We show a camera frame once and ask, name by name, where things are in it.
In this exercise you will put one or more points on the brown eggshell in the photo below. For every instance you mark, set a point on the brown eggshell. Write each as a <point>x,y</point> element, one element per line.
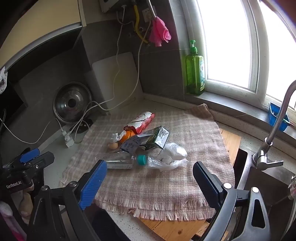
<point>113,146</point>

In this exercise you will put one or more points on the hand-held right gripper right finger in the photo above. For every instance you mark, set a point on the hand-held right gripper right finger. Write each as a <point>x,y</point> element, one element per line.
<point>205,182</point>

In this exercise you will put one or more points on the pink checked fringed cloth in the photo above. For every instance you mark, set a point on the pink checked fringed cloth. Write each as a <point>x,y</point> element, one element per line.
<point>161,185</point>

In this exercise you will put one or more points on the black plastic object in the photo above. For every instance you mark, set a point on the black plastic object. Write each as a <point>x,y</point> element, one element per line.
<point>83,125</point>

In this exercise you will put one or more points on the green and white carton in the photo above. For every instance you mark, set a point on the green and white carton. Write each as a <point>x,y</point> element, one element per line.
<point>159,139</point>

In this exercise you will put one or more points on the cream wall cabinet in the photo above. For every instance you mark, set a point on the cream wall cabinet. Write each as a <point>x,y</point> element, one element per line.
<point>39,20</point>

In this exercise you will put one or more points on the person's left forearm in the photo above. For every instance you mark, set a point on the person's left forearm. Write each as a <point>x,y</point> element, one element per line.
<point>7,220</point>

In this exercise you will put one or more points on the steel pot lid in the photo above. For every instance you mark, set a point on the steel pot lid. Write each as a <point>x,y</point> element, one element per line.
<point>67,109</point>

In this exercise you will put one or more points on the wooden board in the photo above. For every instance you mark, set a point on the wooden board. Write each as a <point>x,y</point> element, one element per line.
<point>231,143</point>

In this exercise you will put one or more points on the window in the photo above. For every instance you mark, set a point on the window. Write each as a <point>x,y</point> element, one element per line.
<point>226,41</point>

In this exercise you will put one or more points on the clear plastic bottle teal cap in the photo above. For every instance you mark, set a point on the clear plastic bottle teal cap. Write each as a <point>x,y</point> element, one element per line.
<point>120,162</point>

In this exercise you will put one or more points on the pink rag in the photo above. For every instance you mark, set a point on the pink rag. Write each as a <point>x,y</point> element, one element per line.
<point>159,32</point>

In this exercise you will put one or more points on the white charger plug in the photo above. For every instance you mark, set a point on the white charger plug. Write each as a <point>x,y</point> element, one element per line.
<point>68,139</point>

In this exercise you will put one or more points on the grey printed wrapper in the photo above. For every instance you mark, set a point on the grey printed wrapper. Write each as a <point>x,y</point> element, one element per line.
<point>129,146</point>

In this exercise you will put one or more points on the steel faucet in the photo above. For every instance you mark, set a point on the steel faucet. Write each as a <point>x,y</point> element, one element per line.
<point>272,129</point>

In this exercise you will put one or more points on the person's left hand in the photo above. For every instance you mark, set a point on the person's left hand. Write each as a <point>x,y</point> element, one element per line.
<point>24,204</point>

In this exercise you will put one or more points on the white cutting board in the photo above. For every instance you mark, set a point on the white cutting board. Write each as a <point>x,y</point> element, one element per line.
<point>104,76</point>

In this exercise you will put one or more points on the small blue plastic basket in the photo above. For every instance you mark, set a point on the small blue plastic basket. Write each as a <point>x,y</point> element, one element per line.
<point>276,115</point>

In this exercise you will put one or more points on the red snack packet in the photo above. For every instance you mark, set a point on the red snack packet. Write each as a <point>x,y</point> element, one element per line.
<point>144,120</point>

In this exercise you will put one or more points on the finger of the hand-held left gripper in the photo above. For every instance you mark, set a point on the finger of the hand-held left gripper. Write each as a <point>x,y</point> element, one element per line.
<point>44,160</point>
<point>29,155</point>

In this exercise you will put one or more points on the orange peel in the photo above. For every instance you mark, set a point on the orange peel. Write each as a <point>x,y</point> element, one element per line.
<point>128,136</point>

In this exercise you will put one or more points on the white plastic bag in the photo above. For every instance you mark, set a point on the white plastic bag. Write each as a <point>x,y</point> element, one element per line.
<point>173,153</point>

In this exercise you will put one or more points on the white water heater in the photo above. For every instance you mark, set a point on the white water heater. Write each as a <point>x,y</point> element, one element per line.
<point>113,4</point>

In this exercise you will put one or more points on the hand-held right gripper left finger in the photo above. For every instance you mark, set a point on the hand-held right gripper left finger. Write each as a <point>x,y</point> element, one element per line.
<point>92,183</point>

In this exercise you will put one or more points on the green dish soap bottle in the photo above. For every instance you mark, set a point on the green dish soap bottle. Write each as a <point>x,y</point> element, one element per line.
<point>194,74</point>

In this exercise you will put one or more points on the grey cutting board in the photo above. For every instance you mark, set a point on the grey cutting board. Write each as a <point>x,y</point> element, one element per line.
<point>89,85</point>

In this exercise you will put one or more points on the white wall socket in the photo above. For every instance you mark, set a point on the white wall socket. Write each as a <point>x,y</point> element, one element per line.
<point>146,15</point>

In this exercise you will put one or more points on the steel sink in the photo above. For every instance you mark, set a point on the steel sink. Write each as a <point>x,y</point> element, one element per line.
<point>263,180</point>

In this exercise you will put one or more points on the small white clip device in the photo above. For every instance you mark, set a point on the small white clip device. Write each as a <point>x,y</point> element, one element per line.
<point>2,78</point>

